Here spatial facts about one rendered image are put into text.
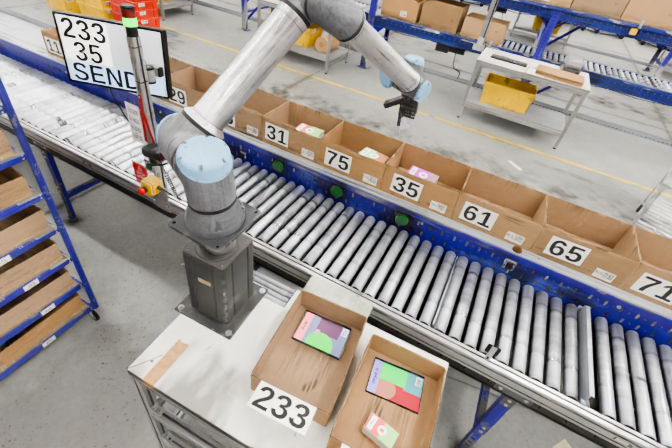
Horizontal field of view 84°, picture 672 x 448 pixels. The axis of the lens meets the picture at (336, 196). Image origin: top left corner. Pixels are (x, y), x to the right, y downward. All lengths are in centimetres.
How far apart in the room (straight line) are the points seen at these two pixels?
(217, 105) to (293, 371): 94
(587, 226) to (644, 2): 430
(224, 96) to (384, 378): 110
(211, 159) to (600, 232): 189
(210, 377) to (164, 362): 17
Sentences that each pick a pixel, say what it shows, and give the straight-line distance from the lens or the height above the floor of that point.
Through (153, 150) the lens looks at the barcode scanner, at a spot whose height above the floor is 109.
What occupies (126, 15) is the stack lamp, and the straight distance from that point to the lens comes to 175.
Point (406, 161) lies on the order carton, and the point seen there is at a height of 94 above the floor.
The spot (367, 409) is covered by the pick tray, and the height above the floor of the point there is 76.
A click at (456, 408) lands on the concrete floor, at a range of 245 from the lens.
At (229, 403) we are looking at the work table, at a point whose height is 75.
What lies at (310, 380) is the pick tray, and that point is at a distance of 146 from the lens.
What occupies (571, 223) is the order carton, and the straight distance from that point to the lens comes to 228.
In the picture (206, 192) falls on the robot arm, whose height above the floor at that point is 138.
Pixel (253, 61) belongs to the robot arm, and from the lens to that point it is 124.
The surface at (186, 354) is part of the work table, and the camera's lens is 154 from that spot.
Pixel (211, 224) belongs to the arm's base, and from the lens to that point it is 121.
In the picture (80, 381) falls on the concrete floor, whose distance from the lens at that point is 249.
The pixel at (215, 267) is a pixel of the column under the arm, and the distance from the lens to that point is 133.
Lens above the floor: 208
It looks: 38 degrees down
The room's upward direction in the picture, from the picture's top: 10 degrees clockwise
